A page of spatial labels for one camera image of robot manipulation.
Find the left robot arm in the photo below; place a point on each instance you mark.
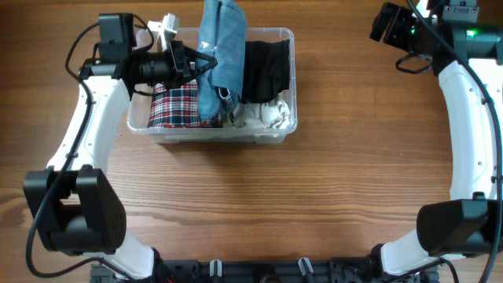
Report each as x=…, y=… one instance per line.
x=75, y=210

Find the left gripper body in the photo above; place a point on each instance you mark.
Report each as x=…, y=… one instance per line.
x=175, y=67

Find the clear plastic storage container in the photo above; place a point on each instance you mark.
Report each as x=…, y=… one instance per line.
x=139, y=108

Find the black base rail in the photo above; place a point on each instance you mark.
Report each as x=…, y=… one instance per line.
x=335, y=270

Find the white t-shirt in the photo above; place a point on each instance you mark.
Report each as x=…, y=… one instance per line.
x=273, y=115

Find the black garment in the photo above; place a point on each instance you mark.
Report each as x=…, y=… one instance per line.
x=266, y=71

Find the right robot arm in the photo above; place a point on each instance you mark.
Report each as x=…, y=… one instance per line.
x=466, y=56

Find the plaid shirt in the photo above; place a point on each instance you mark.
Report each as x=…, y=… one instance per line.
x=178, y=108

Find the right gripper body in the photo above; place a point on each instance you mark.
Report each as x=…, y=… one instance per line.
x=405, y=31

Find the blue denim cloth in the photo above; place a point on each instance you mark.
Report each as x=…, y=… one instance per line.
x=222, y=35

